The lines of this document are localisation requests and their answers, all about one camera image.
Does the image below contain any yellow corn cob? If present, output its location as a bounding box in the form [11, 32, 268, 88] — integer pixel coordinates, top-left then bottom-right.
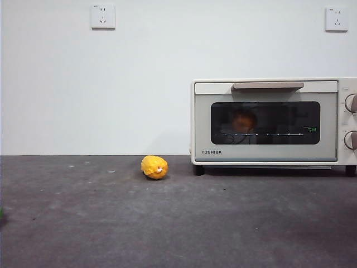
[141, 155, 169, 180]

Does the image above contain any white wall socket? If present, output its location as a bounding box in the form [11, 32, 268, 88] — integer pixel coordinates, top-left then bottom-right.
[90, 3, 116, 30]
[325, 7, 349, 32]

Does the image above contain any beige oven knob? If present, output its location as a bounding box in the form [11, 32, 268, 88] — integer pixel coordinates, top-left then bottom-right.
[344, 94, 357, 114]
[343, 131, 357, 151]

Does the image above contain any oven door with beige handle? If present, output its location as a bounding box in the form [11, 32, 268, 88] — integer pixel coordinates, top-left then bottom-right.
[194, 80, 339, 162]

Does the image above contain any cream toaster oven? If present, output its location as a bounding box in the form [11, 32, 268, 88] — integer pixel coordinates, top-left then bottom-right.
[191, 77, 357, 176]

